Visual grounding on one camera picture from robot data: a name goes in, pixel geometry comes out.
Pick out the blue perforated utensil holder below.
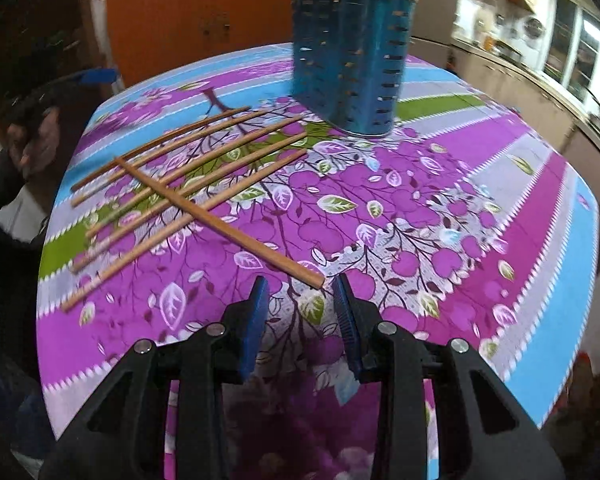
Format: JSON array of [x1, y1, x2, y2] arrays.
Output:
[[291, 0, 416, 138]]

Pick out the beige kitchen base cabinets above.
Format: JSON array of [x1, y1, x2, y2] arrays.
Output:
[[410, 37, 600, 198]]

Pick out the colourful floral tablecloth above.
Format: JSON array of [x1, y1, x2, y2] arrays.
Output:
[[36, 44, 598, 479]]

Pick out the orange wooden cabinet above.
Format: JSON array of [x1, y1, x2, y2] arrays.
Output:
[[83, 0, 291, 87]]

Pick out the wooden chopstick six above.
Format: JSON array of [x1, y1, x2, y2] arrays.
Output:
[[114, 157, 325, 289]]

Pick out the person's left hand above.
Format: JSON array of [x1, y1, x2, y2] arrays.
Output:
[[7, 106, 60, 179]]

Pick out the wooden chopstick eight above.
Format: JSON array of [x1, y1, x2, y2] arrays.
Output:
[[59, 150, 306, 312]]

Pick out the wooden chopstick four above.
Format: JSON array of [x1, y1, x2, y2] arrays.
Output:
[[69, 105, 254, 193]]

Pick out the wooden chopstick three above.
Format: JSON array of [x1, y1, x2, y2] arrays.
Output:
[[70, 109, 272, 208]]

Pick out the kitchen window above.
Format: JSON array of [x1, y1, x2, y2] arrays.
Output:
[[542, 0, 600, 103]]

